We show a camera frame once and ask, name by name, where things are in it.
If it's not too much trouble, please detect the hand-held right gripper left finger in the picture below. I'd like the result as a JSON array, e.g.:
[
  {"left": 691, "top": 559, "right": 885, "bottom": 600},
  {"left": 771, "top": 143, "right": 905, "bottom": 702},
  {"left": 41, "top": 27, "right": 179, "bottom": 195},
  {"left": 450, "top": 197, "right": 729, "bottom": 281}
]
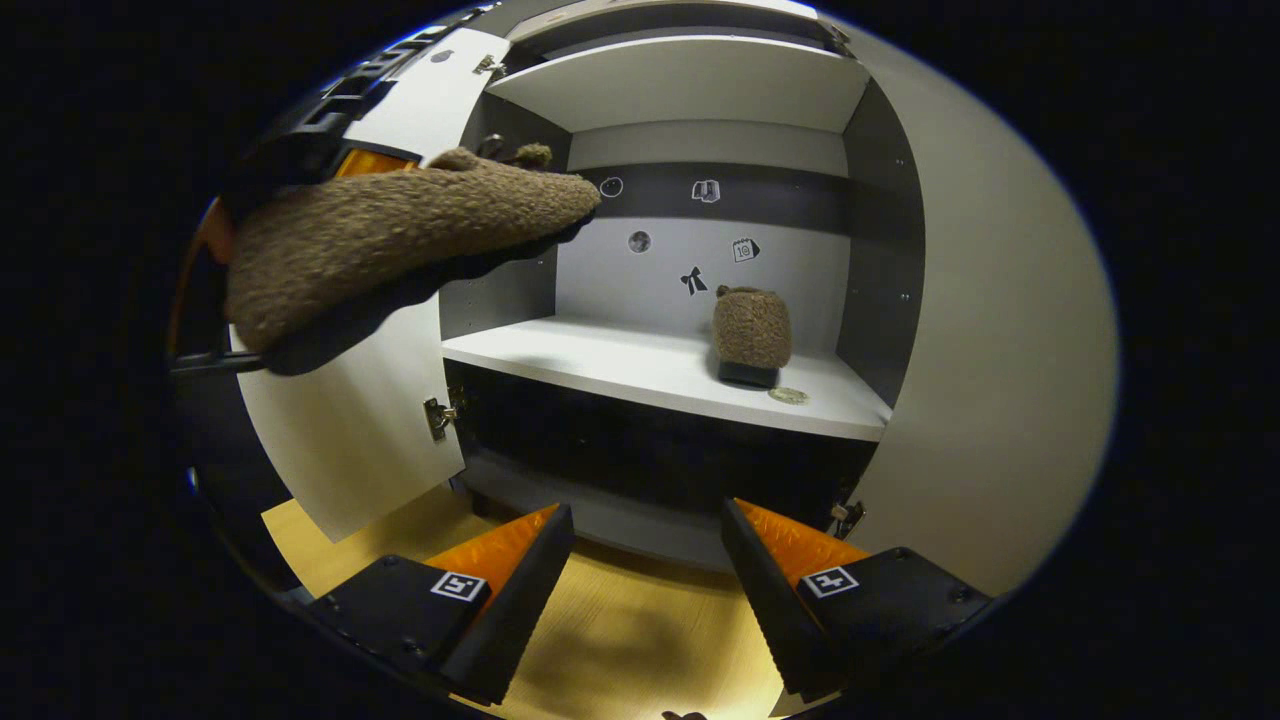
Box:
[{"left": 308, "top": 503, "right": 576, "bottom": 706}]

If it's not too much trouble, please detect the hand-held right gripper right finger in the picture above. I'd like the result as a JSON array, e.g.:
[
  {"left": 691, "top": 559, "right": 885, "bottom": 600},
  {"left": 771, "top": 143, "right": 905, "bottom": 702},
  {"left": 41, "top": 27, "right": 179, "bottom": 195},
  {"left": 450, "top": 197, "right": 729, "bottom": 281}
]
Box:
[{"left": 720, "top": 497, "right": 993, "bottom": 703}]

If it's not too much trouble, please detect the white cabinet door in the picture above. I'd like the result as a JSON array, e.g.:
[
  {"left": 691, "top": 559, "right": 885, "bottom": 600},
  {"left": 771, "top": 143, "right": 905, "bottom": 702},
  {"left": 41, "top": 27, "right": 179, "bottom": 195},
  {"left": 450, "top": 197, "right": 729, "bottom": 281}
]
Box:
[
  {"left": 815, "top": 20, "right": 1119, "bottom": 599},
  {"left": 232, "top": 25, "right": 513, "bottom": 543}
]

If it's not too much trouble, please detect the white cabinet shelf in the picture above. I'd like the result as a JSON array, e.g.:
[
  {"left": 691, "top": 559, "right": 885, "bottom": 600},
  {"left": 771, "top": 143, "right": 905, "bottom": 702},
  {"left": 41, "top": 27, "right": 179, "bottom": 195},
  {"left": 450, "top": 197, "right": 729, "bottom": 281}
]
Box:
[{"left": 487, "top": 37, "right": 871, "bottom": 134}]

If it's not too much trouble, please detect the brown fuzzy shoe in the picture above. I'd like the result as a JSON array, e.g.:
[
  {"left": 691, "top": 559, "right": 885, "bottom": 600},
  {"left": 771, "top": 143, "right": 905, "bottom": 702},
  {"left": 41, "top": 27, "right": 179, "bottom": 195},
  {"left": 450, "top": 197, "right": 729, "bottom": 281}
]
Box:
[
  {"left": 712, "top": 285, "right": 793, "bottom": 389},
  {"left": 225, "top": 145, "right": 603, "bottom": 378}
]

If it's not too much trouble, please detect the white grey shoe cabinet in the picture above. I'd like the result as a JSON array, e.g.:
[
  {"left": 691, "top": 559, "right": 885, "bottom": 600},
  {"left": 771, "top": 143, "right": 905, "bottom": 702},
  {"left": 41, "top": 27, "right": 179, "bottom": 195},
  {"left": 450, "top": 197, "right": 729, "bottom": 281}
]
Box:
[{"left": 437, "top": 0, "right": 926, "bottom": 573}]

